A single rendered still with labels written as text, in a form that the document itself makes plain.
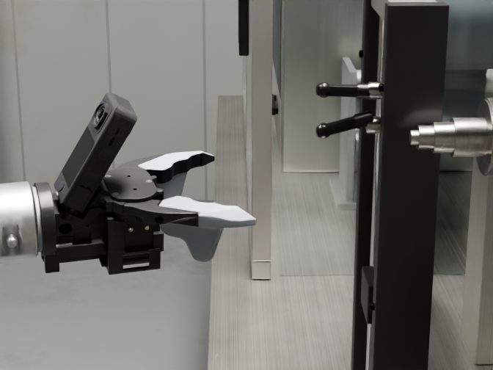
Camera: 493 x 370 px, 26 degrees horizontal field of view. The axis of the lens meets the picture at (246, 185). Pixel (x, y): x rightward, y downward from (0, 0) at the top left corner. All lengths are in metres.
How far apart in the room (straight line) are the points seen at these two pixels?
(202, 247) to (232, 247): 0.79
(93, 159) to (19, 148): 3.69
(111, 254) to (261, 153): 0.61
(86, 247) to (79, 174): 0.08
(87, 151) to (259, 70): 0.61
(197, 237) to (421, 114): 0.26
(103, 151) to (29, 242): 0.11
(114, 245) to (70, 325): 2.62
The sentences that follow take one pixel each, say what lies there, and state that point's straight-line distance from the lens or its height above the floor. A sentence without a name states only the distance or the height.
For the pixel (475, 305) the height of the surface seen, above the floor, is 0.98.
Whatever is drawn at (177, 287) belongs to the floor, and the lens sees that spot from 3.90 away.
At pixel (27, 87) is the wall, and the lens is 4.61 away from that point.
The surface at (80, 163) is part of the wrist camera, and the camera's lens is 1.02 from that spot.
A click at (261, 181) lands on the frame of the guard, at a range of 1.63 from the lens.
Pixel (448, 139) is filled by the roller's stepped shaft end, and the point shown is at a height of 1.34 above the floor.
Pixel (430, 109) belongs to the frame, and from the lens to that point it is 0.90.
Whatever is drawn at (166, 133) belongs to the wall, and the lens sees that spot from 4.49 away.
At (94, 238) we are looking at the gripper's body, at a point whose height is 1.19.
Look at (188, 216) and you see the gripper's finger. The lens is 1.01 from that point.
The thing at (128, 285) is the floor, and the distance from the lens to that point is 3.93.
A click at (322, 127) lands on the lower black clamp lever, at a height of 1.33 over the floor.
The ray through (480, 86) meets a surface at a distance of 1.65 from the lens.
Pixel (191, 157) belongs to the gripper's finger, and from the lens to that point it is 1.12.
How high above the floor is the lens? 1.57
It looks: 18 degrees down
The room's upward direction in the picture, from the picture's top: straight up
